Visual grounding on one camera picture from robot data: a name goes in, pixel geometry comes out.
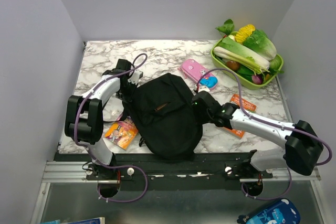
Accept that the black student backpack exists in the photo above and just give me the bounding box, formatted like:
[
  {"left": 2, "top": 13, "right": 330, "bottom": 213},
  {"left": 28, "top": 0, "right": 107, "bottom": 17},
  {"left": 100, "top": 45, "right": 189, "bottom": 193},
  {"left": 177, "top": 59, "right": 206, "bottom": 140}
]
[{"left": 117, "top": 73, "right": 203, "bottom": 161}]

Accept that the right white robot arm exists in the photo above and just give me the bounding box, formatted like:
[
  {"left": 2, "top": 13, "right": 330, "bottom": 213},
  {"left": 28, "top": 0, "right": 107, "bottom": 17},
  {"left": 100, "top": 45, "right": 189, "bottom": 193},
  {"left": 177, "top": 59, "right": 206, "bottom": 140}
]
[{"left": 192, "top": 91, "right": 323, "bottom": 178}]

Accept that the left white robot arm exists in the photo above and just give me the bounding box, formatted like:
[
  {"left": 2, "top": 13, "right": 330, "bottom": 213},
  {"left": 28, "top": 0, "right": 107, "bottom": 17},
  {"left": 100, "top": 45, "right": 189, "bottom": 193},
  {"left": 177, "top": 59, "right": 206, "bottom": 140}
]
[{"left": 65, "top": 59, "right": 143, "bottom": 180}]

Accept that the Roald Dahl book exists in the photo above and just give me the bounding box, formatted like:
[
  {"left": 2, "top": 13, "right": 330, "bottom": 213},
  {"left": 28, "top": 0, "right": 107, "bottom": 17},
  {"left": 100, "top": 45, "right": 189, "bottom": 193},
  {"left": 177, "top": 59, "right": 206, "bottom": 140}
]
[{"left": 105, "top": 116, "right": 138, "bottom": 150}]

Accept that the orange 78-storey treehouse book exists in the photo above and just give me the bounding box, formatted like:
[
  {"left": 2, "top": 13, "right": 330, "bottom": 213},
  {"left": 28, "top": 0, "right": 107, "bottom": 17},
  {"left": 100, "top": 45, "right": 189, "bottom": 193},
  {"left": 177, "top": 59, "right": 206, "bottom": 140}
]
[{"left": 223, "top": 93, "right": 257, "bottom": 139}]

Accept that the pink pencil case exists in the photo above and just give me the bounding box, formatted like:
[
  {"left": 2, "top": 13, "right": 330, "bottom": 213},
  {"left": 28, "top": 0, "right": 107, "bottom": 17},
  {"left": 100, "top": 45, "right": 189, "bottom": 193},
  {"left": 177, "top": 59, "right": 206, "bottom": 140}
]
[{"left": 180, "top": 59, "right": 218, "bottom": 90}]

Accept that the green vegetable tray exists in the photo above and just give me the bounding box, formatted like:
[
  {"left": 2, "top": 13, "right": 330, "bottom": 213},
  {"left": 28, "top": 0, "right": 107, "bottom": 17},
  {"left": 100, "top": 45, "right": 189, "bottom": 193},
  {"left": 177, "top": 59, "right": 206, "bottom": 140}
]
[{"left": 211, "top": 32, "right": 284, "bottom": 90}]

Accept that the napa cabbage toy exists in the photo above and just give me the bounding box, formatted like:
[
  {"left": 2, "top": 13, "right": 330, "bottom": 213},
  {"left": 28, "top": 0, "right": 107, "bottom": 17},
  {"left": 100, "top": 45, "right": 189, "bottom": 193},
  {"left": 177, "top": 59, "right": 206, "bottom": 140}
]
[{"left": 213, "top": 37, "right": 270, "bottom": 73}]

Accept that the green leaf sprig toy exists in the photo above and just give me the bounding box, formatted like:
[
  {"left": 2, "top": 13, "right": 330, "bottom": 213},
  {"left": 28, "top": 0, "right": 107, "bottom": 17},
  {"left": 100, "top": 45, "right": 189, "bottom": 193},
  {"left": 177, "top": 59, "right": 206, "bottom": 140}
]
[{"left": 215, "top": 19, "right": 235, "bottom": 36}]

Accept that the yellow corn toy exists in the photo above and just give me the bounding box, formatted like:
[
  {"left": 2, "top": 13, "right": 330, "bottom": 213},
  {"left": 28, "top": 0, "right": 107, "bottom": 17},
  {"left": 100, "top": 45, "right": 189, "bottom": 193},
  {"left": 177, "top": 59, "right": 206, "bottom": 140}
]
[{"left": 235, "top": 24, "right": 256, "bottom": 44}]

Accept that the green lettuce toy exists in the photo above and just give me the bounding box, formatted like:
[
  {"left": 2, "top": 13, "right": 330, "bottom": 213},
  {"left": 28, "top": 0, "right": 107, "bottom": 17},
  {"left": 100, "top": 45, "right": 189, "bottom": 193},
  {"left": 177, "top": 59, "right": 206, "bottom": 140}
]
[{"left": 243, "top": 29, "right": 277, "bottom": 61}]

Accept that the blue pencil case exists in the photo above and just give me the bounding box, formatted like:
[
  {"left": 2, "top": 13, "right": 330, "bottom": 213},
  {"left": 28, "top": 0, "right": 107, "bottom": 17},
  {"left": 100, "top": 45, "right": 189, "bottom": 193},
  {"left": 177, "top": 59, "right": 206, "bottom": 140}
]
[{"left": 237, "top": 198, "right": 301, "bottom": 224}]

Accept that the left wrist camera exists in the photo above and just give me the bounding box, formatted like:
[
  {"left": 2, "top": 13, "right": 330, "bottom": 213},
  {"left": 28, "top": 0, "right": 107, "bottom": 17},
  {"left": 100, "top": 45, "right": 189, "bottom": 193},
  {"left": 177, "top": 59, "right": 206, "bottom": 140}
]
[{"left": 128, "top": 70, "right": 143, "bottom": 85}]

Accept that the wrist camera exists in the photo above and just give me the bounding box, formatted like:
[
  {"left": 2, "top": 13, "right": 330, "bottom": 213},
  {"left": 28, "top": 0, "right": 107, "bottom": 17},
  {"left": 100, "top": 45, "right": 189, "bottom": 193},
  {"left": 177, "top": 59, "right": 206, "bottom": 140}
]
[
  {"left": 194, "top": 85, "right": 210, "bottom": 93},
  {"left": 128, "top": 70, "right": 143, "bottom": 85}
]

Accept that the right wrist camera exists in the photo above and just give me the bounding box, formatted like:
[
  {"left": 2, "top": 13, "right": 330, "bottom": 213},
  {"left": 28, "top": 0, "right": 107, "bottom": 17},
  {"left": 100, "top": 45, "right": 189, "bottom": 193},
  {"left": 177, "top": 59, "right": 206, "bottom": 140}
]
[{"left": 194, "top": 85, "right": 210, "bottom": 93}]

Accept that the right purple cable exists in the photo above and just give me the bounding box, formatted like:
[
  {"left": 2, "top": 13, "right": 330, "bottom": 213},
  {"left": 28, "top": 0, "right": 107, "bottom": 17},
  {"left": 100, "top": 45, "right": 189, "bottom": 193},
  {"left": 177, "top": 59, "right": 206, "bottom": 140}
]
[{"left": 195, "top": 68, "right": 333, "bottom": 201}]

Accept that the purple cable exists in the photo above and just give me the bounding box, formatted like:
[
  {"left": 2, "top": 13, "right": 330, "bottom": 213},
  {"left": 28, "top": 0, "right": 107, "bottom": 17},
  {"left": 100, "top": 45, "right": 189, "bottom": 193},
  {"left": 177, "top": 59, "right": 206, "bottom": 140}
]
[
  {"left": 73, "top": 52, "right": 149, "bottom": 204},
  {"left": 195, "top": 68, "right": 333, "bottom": 201}
]

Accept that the black mounting base rail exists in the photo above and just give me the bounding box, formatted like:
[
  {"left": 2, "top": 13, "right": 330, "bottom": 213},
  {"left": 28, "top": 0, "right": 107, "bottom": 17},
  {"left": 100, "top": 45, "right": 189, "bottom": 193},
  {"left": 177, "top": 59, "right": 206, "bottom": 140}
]
[{"left": 54, "top": 152, "right": 272, "bottom": 191}]

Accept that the aluminium extrusion rail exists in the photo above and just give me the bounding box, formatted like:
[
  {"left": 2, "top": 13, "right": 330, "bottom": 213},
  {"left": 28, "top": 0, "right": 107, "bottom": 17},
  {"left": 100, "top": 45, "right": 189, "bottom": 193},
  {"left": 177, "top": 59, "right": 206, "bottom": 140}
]
[{"left": 42, "top": 162, "right": 321, "bottom": 183}]

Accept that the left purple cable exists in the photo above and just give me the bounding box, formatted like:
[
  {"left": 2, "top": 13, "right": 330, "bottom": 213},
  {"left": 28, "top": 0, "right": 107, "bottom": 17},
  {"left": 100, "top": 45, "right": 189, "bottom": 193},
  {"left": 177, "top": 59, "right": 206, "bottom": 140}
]
[{"left": 73, "top": 52, "right": 149, "bottom": 204}]

